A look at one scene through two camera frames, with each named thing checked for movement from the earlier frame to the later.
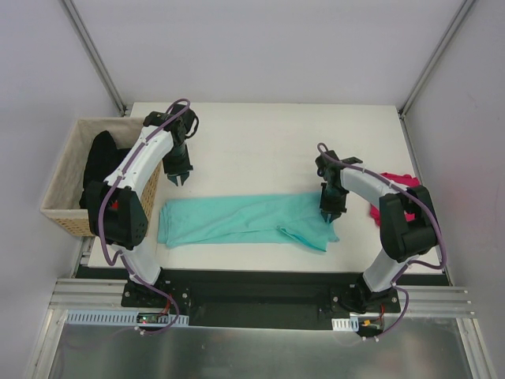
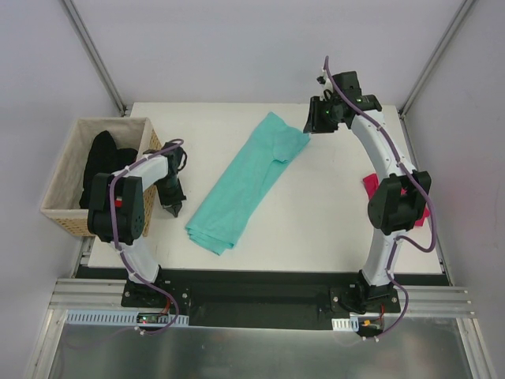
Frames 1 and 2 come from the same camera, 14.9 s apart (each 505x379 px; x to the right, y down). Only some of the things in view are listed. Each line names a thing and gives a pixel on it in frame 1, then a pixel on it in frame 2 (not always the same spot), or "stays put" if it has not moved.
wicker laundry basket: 61,203 stays put
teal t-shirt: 282,218 to 218,223
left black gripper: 177,170 to 172,200
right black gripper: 332,208 to 314,115
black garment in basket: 103,155 stays put
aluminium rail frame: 424,302 stays put
